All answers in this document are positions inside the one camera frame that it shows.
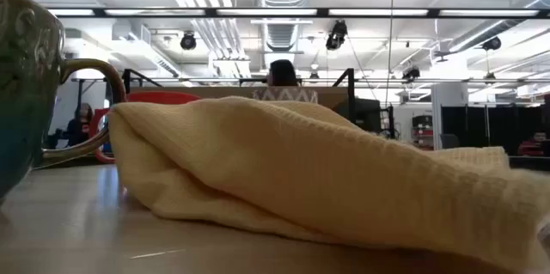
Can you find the white patterned ceramic mug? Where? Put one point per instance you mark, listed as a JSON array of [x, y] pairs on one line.
[[285, 94]]

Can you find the red ceramic mug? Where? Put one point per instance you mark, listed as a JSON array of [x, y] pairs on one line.
[[163, 97]]

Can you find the olive green ceramic mug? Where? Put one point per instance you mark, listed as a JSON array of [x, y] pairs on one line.
[[26, 93]]

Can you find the person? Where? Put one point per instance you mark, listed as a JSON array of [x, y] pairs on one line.
[[533, 145], [79, 130], [282, 74]]

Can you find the yellow waffle cloth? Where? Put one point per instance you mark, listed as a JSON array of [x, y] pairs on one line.
[[301, 171]]

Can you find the black round spotlight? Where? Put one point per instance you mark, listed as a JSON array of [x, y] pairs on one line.
[[492, 44], [188, 41]]

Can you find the black bar with light strips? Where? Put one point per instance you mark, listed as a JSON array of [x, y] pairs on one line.
[[322, 12]]

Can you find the white pillar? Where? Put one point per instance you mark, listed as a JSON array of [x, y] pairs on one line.
[[449, 111]]

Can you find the black hanging camera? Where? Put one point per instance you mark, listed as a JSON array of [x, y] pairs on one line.
[[336, 35]]

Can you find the black partition wall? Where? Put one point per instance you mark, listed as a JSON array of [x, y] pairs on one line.
[[498, 128]]

